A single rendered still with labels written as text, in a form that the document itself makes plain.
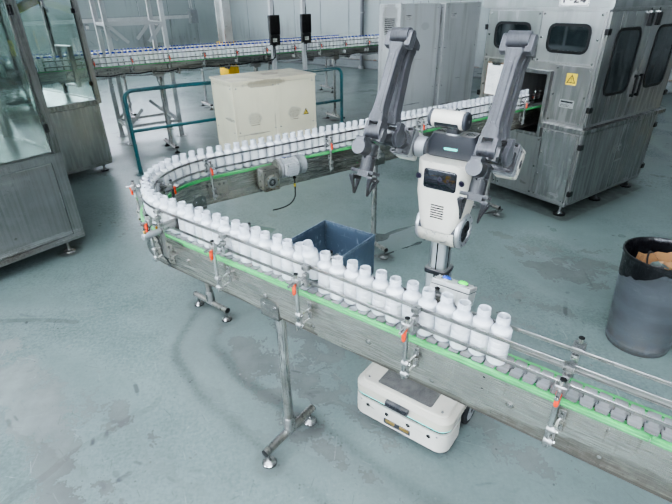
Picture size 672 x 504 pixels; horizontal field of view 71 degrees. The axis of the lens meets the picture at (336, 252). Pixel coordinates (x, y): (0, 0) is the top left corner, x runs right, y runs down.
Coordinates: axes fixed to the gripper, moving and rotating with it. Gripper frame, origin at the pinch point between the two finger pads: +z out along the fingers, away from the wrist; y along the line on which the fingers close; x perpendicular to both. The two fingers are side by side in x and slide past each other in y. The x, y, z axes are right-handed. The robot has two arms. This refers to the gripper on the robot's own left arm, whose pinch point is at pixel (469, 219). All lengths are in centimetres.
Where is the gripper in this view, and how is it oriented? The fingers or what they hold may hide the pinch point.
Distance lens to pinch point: 173.4
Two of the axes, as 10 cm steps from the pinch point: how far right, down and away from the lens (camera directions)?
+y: 8.6, 2.7, -4.4
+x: 4.6, -0.5, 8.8
